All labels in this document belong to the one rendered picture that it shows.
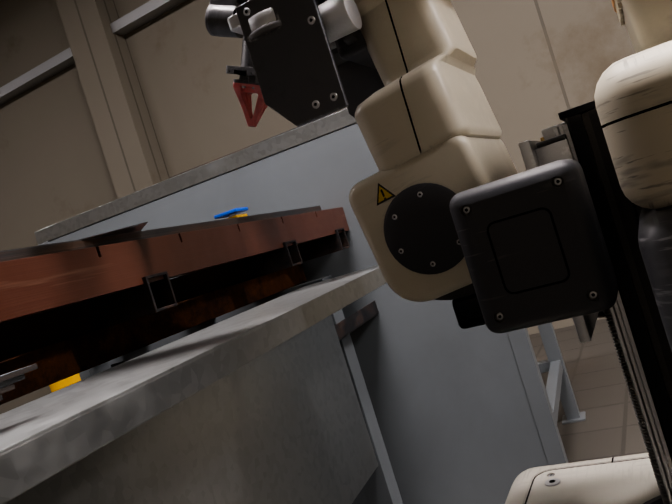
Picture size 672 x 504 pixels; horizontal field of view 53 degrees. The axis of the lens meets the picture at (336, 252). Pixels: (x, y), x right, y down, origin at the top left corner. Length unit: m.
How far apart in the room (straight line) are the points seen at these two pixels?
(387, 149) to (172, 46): 3.72
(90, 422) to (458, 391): 1.25
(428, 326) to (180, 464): 0.93
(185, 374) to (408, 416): 1.17
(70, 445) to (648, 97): 0.49
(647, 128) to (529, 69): 2.98
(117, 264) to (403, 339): 0.94
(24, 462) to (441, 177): 0.50
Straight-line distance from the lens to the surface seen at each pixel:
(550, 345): 2.20
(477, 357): 1.65
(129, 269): 0.91
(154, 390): 0.58
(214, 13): 1.26
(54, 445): 0.50
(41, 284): 0.80
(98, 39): 4.60
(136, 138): 4.37
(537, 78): 3.53
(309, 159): 1.70
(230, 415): 0.95
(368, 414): 1.63
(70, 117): 4.98
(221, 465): 0.92
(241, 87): 1.23
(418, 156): 0.77
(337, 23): 0.80
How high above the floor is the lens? 0.74
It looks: level
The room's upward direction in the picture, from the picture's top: 17 degrees counter-clockwise
